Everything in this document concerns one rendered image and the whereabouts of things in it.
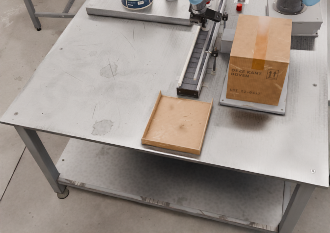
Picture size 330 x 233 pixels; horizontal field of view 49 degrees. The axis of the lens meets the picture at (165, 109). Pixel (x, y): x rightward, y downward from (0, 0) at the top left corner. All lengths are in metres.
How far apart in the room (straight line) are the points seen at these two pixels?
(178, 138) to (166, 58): 0.54
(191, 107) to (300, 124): 0.50
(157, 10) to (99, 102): 0.74
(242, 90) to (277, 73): 0.19
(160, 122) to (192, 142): 0.19
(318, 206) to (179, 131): 1.18
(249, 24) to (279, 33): 0.14
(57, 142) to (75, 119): 1.05
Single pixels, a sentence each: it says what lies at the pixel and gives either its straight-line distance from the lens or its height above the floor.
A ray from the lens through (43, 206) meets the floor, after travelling 2.55.
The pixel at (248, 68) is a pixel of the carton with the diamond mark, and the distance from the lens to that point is 1.59.
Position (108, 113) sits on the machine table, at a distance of 1.75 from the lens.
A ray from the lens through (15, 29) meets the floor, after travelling 4.00.
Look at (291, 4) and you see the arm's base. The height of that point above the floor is 0.97.
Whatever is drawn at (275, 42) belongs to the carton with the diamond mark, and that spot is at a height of 1.12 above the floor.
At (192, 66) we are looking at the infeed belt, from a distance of 1.85.
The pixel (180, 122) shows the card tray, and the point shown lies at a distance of 1.66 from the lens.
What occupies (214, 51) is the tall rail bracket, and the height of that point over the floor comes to 0.97.
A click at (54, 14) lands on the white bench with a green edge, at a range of 3.68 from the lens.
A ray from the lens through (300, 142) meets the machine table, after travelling 1.66.
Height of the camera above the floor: 2.14
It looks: 49 degrees down
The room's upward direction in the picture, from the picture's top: 6 degrees counter-clockwise
